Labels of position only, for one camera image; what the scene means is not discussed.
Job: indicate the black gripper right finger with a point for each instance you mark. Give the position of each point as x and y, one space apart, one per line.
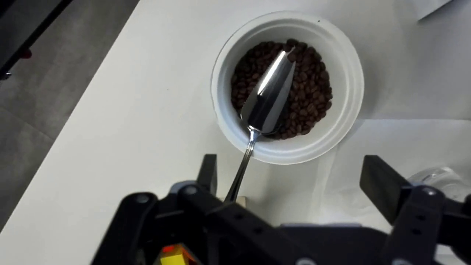
417 221

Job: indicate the dark coffee beans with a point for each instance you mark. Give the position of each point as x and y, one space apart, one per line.
314 97

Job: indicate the yellow toy block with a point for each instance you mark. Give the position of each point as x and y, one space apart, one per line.
175 257

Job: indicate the white round bowl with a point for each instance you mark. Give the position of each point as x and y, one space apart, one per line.
344 97

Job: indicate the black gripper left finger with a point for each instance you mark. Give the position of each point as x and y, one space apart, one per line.
222 221

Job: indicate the shiny metal scoop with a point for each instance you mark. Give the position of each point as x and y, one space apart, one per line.
267 103

